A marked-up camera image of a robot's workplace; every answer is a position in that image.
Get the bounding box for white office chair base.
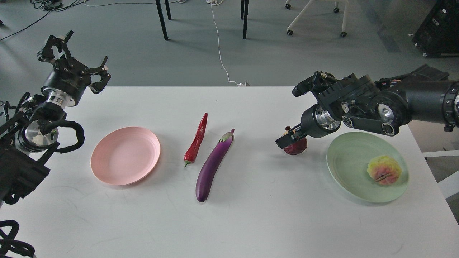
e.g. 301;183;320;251
285;0;350;38

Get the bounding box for black floor cables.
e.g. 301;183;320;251
0;0;86;43

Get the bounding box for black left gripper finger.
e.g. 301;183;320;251
37;30;75;68
80;56;112;95

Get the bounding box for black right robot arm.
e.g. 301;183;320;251
275;64;459;148

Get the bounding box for white floor cable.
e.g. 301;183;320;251
206;0;248;87

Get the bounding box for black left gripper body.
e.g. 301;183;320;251
41;59;91;106

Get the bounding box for yellow pink peach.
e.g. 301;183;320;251
366;155;403;186

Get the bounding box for black equipment case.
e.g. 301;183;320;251
412;0;459;58

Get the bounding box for red chili pepper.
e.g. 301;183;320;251
183;113;208;168

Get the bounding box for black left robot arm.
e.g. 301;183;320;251
0;31;111;205

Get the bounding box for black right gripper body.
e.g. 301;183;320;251
300;104;341;138

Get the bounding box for light green plate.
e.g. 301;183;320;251
326;132;409;204

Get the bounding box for black table legs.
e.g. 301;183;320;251
155;0;249;41

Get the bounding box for pink plate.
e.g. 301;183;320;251
90;127;161;186

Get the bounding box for purple eggplant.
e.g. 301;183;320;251
195;129;235;202

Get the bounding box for red pomegranate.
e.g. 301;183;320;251
283;137;308;155

